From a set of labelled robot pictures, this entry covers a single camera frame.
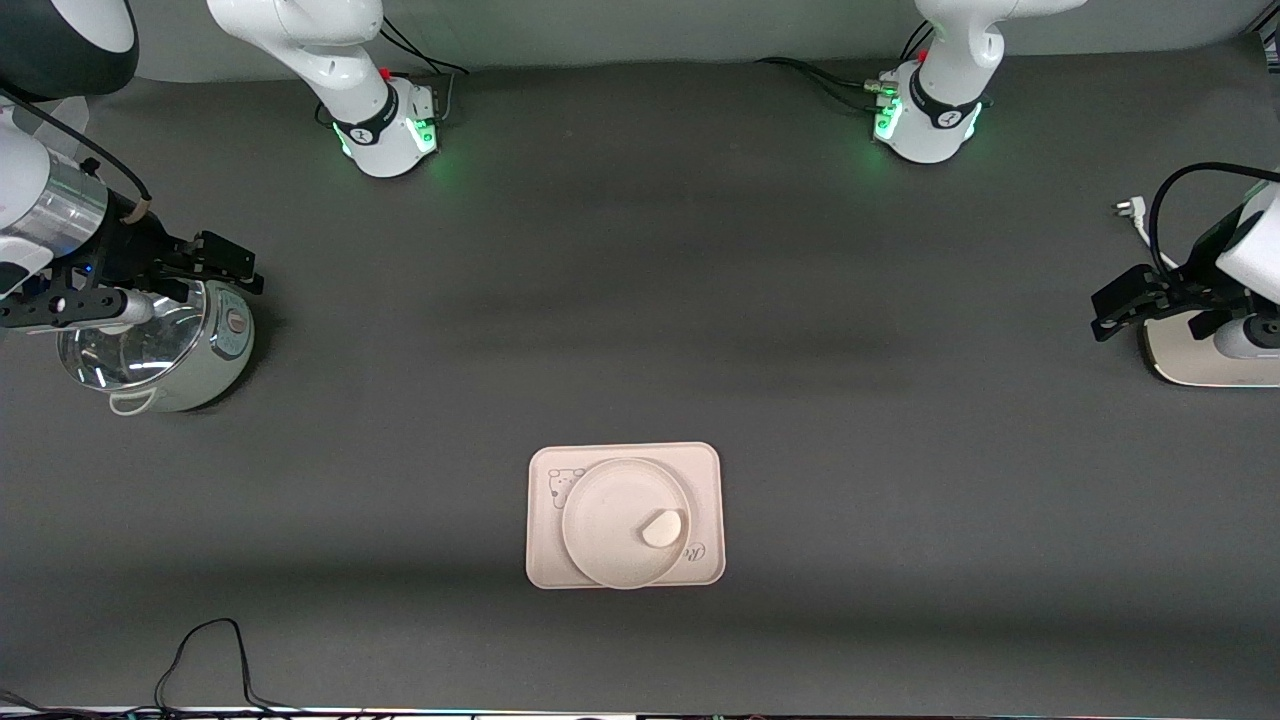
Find round cream plate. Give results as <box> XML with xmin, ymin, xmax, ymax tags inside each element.
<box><xmin>561</xmin><ymin>457</ymin><xmax>693</xmax><ymax>589</ymax></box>

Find white steamed bun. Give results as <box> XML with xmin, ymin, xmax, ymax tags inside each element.
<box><xmin>640</xmin><ymin>508</ymin><xmax>685</xmax><ymax>549</ymax></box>

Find cream rabbit print tray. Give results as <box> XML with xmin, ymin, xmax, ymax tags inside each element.
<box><xmin>526</xmin><ymin>442</ymin><xmax>726</xmax><ymax>590</ymax></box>

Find cream rounded appliance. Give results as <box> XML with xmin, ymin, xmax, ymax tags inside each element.
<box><xmin>1140</xmin><ymin>310</ymin><xmax>1280</xmax><ymax>389</ymax></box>

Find steel pot with glass lid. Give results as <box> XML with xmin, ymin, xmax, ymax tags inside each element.
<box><xmin>57</xmin><ymin>280</ymin><xmax>256</xmax><ymax>416</ymax></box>

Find glass pot lid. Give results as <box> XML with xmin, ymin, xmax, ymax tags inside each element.
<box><xmin>57</xmin><ymin>295</ymin><xmax>208</xmax><ymax>391</ymax></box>

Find white power plug cord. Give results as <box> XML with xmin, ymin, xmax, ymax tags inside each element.
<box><xmin>1113</xmin><ymin>197</ymin><xmax>1181</xmax><ymax>271</ymax></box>

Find black left arm gripper cable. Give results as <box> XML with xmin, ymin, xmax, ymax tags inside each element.
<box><xmin>1149</xmin><ymin>162</ymin><xmax>1280</xmax><ymax>273</ymax></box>

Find black arm gripper cable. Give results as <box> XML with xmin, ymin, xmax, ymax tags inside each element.
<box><xmin>0</xmin><ymin>88</ymin><xmax>153</xmax><ymax>223</ymax></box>
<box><xmin>1149</xmin><ymin>162</ymin><xmax>1280</xmax><ymax>273</ymax></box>

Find black right arm gripper cable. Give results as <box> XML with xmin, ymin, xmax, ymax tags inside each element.
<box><xmin>0</xmin><ymin>88</ymin><xmax>153</xmax><ymax>223</ymax></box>

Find black right arm base cables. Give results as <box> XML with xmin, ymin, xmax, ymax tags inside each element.
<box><xmin>378</xmin><ymin>12</ymin><xmax>473</xmax><ymax>79</ymax></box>

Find black arm base cables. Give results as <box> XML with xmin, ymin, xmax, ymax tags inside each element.
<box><xmin>378</xmin><ymin>12</ymin><xmax>473</xmax><ymax>79</ymax></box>
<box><xmin>755</xmin><ymin>20</ymin><xmax>936</xmax><ymax>116</ymax></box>

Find thin black floor cable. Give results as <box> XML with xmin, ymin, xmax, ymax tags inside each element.
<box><xmin>155</xmin><ymin>618</ymin><xmax>301</xmax><ymax>716</ymax></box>

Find black left arm base cables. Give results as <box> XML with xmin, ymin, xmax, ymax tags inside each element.
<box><xmin>755</xmin><ymin>20</ymin><xmax>936</xmax><ymax>116</ymax></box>

